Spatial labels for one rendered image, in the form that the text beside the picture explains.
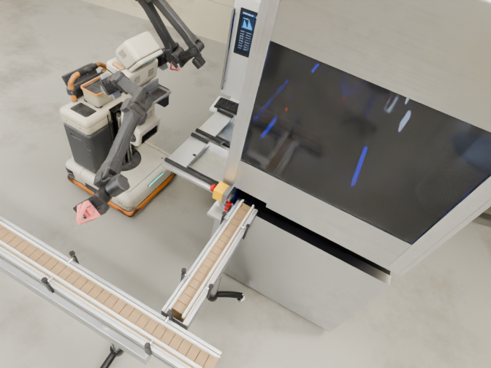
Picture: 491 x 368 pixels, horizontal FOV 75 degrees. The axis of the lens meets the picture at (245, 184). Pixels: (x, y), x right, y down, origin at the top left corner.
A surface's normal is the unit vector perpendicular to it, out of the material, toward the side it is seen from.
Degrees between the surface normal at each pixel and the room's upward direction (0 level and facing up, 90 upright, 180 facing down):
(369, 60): 90
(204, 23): 90
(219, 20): 90
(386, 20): 90
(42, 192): 0
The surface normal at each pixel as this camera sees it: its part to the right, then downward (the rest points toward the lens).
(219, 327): 0.19, -0.65
